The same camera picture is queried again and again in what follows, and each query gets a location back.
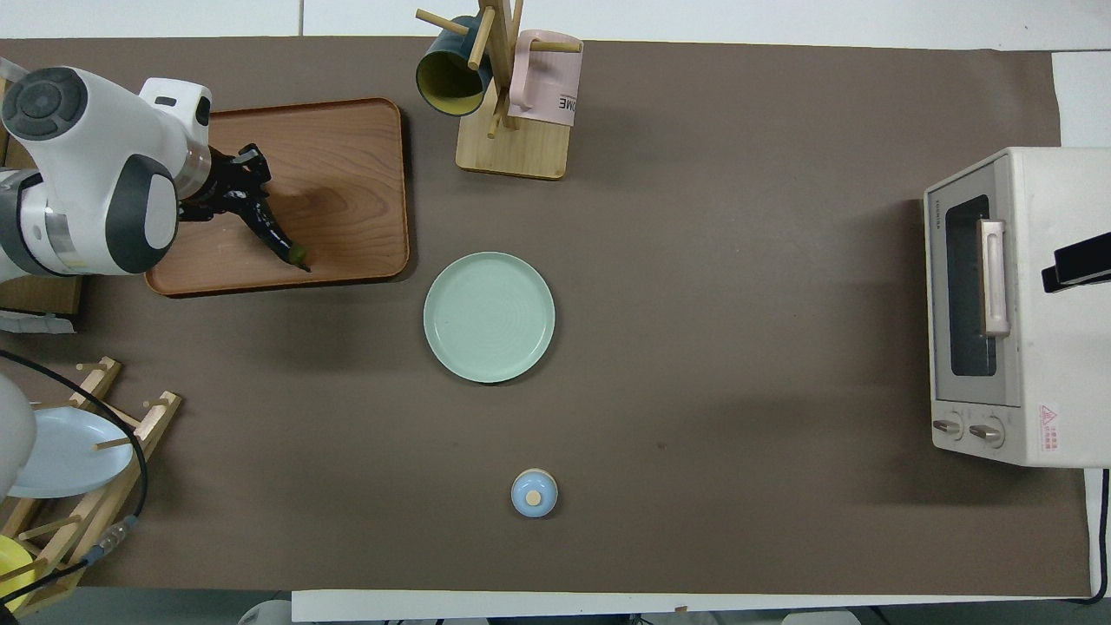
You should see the light green plate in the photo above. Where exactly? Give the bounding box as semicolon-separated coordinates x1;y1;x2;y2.
423;252;556;385

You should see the glass oven door with handle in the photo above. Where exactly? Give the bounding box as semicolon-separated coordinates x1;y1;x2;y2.
927;161;1023;407

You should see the dark purple eggplant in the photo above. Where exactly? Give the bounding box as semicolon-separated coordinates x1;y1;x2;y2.
236;205;313;274

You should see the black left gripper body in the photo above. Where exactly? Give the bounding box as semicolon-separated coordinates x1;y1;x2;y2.
178;146;254;225

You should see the light blue plate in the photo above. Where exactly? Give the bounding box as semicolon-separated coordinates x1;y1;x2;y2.
4;406;135;500

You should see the white quilted cloth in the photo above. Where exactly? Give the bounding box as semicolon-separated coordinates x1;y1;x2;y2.
0;311;77;336

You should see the small blue call bell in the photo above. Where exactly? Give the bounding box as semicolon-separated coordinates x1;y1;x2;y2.
510;467;559;519

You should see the wooden shelf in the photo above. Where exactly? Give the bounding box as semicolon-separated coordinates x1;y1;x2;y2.
0;276;83;316

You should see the brown wooden tray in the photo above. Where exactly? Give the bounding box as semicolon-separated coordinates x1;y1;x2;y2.
143;95;411;298

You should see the brown table mat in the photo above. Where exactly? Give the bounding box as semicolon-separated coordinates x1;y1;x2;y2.
0;36;1091;600

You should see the pink mug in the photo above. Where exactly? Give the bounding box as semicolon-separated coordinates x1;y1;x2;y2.
508;29;584;128

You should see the dark blue mug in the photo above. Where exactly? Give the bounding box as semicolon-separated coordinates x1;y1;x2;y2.
415;16;496;118

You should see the black oven power cable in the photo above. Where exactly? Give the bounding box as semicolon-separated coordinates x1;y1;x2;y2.
1068;469;1111;606

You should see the wooden plate rack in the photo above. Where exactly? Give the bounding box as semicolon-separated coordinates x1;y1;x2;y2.
0;356;183;619

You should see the yellow plate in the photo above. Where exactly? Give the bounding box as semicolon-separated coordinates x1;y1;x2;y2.
0;534;36;614

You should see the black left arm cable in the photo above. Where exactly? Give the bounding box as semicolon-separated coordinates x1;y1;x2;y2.
0;347;150;606

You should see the wooden mug tree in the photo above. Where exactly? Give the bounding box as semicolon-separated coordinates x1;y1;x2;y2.
415;0;584;181

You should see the white toaster oven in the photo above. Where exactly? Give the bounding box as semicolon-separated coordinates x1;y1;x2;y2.
923;146;1111;470

